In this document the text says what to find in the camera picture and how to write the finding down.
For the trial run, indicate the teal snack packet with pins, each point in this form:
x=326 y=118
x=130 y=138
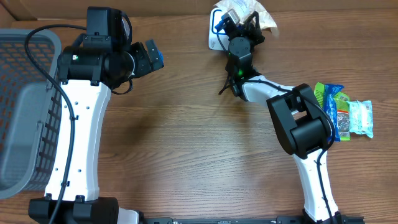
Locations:
x=361 y=117

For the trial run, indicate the beige cookie pouch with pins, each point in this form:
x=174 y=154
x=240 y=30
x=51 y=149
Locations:
x=244 y=8

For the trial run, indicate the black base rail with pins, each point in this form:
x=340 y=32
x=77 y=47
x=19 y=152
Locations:
x=277 y=220

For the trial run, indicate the blue cookie packet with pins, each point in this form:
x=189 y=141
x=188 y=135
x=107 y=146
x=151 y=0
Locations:
x=330 y=107

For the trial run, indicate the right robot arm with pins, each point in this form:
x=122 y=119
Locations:
x=303 y=129

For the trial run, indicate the grey plastic shopping basket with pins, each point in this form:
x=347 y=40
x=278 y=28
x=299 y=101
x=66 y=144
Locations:
x=30 y=119

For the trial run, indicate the white barcode scanner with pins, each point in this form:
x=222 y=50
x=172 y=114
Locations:
x=213 y=42

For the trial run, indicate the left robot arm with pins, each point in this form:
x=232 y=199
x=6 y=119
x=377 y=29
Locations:
x=88 y=72

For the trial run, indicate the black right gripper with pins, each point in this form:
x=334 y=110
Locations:
x=255 y=33

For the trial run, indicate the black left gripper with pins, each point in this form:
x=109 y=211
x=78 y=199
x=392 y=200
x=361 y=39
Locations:
x=145 y=65

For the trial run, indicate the green gummy candy bag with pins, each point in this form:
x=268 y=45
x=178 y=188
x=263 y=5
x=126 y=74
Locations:
x=343 y=110

